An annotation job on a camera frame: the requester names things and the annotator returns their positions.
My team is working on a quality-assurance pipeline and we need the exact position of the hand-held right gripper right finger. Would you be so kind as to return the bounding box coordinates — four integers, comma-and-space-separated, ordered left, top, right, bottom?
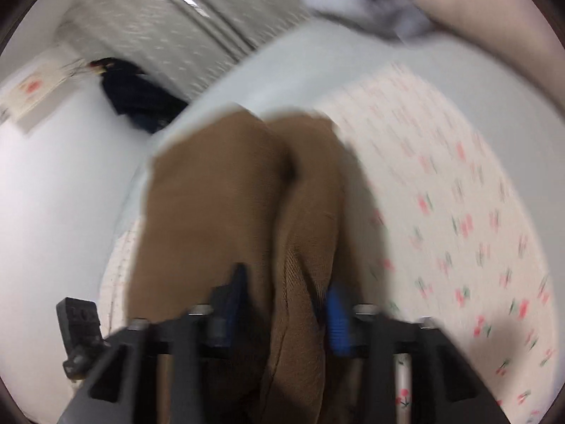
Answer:
324, 283, 508, 424

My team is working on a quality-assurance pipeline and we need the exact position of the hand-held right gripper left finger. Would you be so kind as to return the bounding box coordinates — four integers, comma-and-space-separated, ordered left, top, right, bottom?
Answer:
57, 263, 250, 424

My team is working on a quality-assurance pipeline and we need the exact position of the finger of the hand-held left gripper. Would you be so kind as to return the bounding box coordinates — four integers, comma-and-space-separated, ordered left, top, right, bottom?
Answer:
55, 297, 107, 383

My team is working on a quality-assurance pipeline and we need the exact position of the brown coat with fur collar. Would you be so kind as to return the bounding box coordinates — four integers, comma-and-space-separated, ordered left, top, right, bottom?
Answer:
126, 110, 376, 424

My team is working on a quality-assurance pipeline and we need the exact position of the dark clothes pile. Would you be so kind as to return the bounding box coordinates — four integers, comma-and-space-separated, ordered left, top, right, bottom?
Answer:
90, 57, 188, 135

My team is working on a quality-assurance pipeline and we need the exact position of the white cherry print blanket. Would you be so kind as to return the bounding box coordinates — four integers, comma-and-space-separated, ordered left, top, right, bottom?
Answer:
99, 59, 559, 424

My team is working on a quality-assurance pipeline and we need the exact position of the white printed paper sheet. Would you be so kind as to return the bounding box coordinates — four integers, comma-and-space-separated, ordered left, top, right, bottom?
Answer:
0, 51, 87, 135

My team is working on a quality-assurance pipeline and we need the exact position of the light grey bed sheet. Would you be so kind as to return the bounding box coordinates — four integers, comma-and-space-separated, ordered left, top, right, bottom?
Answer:
124, 18, 565, 230

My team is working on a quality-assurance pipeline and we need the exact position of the grey patterned curtain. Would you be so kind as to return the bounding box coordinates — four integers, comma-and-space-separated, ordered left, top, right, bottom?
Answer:
57, 0, 327, 102

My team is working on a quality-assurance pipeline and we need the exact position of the pink pillow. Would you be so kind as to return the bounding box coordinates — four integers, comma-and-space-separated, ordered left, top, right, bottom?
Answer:
404, 0, 565, 102

